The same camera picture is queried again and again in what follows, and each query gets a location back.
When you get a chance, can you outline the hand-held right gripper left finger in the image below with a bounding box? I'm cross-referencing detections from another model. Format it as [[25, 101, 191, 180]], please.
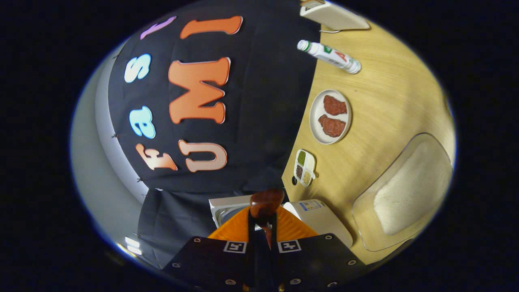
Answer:
[[162, 206, 263, 292]]

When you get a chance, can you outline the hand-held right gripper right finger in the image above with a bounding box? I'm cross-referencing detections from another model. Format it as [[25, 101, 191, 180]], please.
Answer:
[[266, 206, 368, 292]]

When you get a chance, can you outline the white rice cooker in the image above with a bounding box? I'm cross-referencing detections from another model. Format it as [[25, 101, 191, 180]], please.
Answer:
[[209, 195, 354, 249]]

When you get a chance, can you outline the brown wooden spoon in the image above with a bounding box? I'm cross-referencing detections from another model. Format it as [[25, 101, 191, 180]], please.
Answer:
[[249, 189, 285, 250]]

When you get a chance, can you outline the clear container of rice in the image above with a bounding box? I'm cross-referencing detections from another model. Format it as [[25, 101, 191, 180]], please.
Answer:
[[351, 133, 454, 252]]

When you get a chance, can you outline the ceiling light panel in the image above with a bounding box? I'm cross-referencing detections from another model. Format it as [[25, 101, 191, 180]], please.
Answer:
[[124, 236, 142, 256]]

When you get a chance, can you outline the small white condiment dish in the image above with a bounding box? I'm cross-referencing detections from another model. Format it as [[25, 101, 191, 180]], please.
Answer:
[[294, 149, 317, 187]]

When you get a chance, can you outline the white round plate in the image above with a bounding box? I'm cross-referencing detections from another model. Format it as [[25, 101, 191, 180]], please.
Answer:
[[309, 89, 352, 145]]

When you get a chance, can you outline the brown meat patty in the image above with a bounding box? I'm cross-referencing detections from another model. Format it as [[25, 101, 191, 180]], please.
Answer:
[[323, 95, 348, 116], [318, 114, 347, 138]]

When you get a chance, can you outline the white drink bottle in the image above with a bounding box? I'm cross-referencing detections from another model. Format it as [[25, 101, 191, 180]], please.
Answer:
[[297, 39, 362, 75]]

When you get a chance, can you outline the white toaster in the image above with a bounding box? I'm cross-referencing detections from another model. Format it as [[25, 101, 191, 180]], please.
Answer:
[[300, 0, 371, 33]]

